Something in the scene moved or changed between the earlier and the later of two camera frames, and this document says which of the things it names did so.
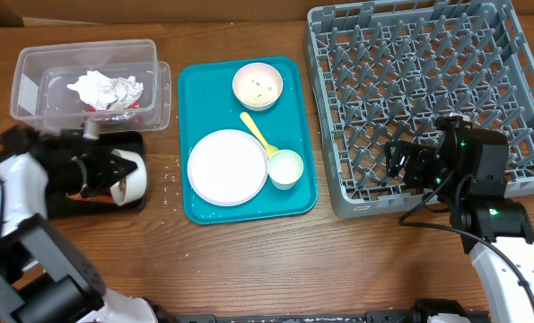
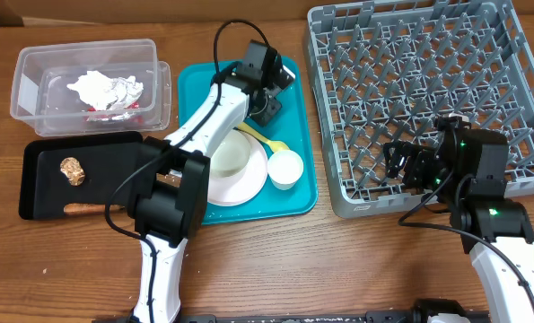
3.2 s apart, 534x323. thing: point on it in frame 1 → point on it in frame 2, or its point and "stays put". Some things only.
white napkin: (105, 92) stays put
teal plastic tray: (207, 104) stays put
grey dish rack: (383, 73) stays put
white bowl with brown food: (131, 187) → (231, 156)
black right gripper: (418, 160) stays put
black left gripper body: (70, 176) → (268, 109)
